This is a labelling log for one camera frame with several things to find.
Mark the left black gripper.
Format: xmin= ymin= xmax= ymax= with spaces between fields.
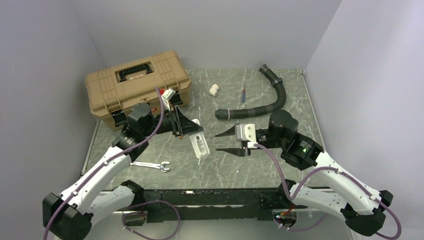
xmin=142 ymin=105 xmax=204 ymax=137

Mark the white remote control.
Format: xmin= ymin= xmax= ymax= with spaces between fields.
xmin=188 ymin=131 xmax=210 ymax=160

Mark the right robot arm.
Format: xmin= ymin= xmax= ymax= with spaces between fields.
xmin=220 ymin=109 xmax=393 ymax=237

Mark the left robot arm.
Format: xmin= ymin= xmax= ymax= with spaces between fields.
xmin=42 ymin=103 xmax=204 ymax=240

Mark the white pipe fitting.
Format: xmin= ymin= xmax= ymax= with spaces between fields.
xmin=209 ymin=84 xmax=220 ymax=97

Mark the silver open-end wrench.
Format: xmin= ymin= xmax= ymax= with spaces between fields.
xmin=130 ymin=161 xmax=171 ymax=173

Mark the blue red pen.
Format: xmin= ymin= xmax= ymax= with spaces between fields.
xmin=241 ymin=88 xmax=246 ymax=103

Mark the tan plastic toolbox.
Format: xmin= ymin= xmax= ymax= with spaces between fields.
xmin=85 ymin=50 xmax=192 ymax=131

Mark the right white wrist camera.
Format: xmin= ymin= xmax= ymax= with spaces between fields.
xmin=235 ymin=123 xmax=257 ymax=143

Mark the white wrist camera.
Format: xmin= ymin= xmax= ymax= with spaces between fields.
xmin=235 ymin=123 xmax=257 ymax=143
xmin=159 ymin=88 xmax=177 ymax=111

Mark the black corrugated hose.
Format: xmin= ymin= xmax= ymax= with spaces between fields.
xmin=214 ymin=64 xmax=287 ymax=120

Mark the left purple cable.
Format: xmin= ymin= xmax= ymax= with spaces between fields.
xmin=43 ymin=87 xmax=166 ymax=240

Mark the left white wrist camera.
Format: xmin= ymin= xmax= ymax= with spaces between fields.
xmin=159 ymin=88 xmax=177 ymax=111

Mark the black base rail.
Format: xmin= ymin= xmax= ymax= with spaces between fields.
xmin=121 ymin=187 xmax=297 ymax=223

